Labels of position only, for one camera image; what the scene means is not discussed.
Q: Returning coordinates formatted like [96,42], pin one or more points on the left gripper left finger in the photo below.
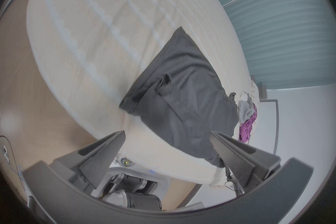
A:
[91,162]

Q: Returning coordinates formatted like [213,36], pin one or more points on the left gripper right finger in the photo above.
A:
[244,165]

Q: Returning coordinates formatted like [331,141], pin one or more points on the black T-shirt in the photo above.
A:
[189,91]

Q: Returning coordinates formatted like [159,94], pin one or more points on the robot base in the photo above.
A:
[136,191]

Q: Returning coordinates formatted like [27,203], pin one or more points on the purple satin garment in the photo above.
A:
[246,131]

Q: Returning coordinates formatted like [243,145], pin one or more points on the grey garment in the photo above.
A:
[245,111]

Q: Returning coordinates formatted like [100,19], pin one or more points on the white garment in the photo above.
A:
[245,97]

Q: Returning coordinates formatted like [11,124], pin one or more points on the white printed pillow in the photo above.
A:
[254,90]

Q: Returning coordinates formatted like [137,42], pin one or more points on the grey bedside table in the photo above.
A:
[258,83]

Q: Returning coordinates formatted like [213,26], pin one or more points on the white power strip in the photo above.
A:
[5,154]

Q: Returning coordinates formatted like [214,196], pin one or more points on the bed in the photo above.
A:
[91,34]

